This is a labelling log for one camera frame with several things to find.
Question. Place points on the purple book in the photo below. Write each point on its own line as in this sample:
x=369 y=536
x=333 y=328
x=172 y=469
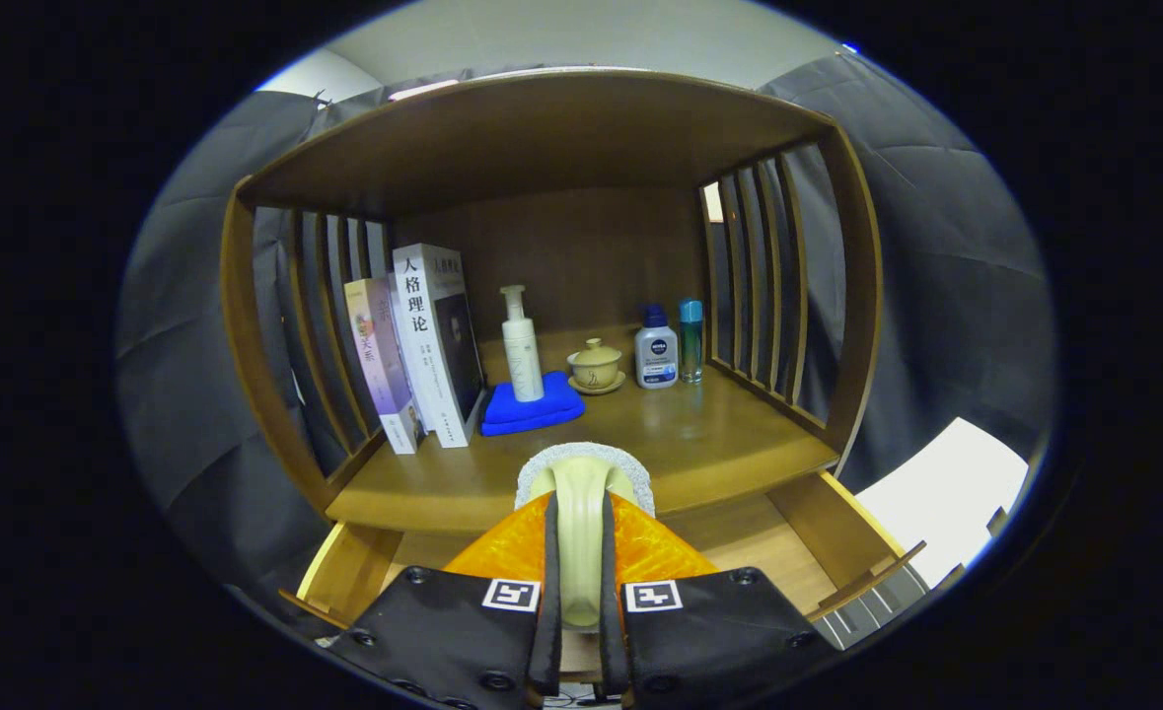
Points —
x=379 y=365

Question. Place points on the white-topped grey box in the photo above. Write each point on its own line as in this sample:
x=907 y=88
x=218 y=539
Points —
x=946 y=493

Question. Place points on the brown wooden cabinet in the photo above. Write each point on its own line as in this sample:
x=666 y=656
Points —
x=542 y=138

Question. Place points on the white pump bottle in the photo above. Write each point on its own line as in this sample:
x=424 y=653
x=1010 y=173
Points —
x=524 y=365

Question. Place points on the white blue-capped lotion bottle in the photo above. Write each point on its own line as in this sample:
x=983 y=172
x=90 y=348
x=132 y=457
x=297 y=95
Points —
x=656 y=355

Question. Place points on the blue folded cloth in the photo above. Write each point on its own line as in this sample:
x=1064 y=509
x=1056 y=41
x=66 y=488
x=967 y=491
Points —
x=532 y=414

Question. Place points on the yellow lidded teacup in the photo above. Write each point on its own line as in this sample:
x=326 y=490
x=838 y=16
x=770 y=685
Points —
x=596 y=367

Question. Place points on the thick white book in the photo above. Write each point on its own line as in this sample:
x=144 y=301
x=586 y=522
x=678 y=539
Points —
x=423 y=325

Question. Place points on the black backdrop cloth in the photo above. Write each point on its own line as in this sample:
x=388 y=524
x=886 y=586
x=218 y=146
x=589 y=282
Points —
x=936 y=296

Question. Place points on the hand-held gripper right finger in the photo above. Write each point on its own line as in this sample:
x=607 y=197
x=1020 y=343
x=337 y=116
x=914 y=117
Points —
x=719 y=641

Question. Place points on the brown wooden countertop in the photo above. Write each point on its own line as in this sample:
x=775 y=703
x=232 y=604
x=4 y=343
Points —
x=719 y=444

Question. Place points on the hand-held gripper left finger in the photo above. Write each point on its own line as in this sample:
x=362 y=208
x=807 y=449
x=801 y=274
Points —
x=453 y=641

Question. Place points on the slim teal bottle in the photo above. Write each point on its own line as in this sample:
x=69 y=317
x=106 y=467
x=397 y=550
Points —
x=690 y=345

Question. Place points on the brown wooden drawer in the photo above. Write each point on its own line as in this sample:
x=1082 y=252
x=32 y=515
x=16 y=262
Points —
x=768 y=562

